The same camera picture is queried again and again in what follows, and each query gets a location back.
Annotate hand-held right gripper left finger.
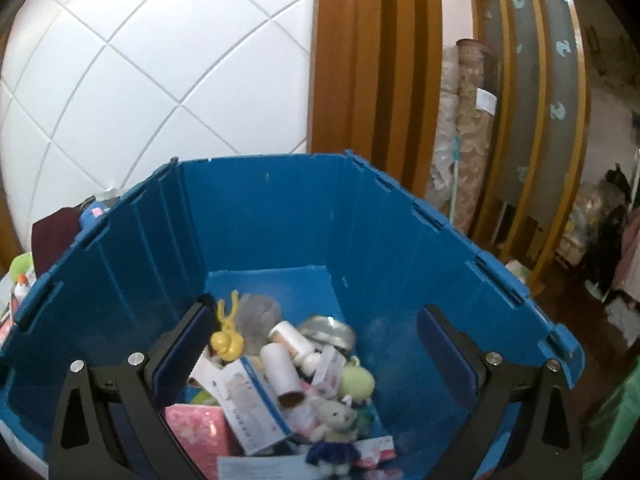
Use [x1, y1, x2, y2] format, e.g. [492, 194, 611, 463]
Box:
[47, 295, 216, 480]

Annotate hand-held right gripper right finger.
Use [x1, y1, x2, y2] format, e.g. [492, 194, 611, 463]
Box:
[416, 304, 586, 480]

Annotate yellow duck tongs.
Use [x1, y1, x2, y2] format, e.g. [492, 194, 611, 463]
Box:
[209, 291, 247, 362]

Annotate pink floral tissue pack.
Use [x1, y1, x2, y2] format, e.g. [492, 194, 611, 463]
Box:
[165, 404, 239, 462]

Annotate blue white medicine box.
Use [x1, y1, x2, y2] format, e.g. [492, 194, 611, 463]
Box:
[219, 356, 294, 457]

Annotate white paper roll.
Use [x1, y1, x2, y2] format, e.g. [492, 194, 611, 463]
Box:
[259, 342, 307, 409]

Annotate blue plastic crate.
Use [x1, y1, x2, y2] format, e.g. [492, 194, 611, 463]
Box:
[0, 149, 586, 480]

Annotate grey plush toy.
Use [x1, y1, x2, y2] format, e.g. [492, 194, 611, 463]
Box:
[234, 293, 282, 342]

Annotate white bottle orange label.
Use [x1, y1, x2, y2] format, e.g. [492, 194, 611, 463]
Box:
[267, 320, 317, 361]

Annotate pink card packet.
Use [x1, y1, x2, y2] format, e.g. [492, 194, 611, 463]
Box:
[356, 434, 397, 462]

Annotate pink white packet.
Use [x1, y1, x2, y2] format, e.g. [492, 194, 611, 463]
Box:
[311, 346, 348, 397]

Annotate silver foil pouch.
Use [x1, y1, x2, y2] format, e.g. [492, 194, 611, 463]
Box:
[299, 314, 357, 352]

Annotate bear plush blue dress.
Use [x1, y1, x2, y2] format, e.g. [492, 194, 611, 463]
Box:
[306, 399, 362, 477]

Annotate long white box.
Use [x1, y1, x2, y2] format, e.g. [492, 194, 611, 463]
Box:
[216, 452, 313, 480]

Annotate blue plush toy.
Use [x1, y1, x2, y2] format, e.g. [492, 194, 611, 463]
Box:
[79, 202, 112, 228]

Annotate maroon beanie hat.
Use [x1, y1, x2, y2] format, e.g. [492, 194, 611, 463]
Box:
[31, 207, 84, 282]

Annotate green plush toy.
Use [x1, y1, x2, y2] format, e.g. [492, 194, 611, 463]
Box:
[9, 254, 35, 282]

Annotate green cloth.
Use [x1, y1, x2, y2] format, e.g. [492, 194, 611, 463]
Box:
[581, 355, 640, 480]

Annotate dark clothes pile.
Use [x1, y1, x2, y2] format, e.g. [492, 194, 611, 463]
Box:
[584, 162, 632, 288]

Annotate rolled white lace fabric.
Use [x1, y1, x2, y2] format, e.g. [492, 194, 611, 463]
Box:
[430, 46, 461, 203]

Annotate rolled beige patterned carpet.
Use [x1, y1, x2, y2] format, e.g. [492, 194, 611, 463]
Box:
[452, 38, 502, 233]

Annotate wooden slat partition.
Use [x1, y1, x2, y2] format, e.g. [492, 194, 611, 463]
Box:
[467, 0, 591, 286]

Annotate brown wooden pillar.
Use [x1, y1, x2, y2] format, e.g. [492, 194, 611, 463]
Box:
[311, 0, 443, 201]

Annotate green round plush keychain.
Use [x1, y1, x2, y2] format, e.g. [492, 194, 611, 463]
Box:
[339, 356, 377, 402]

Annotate teal mop handle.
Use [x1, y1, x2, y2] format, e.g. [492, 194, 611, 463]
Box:
[446, 136, 464, 223]

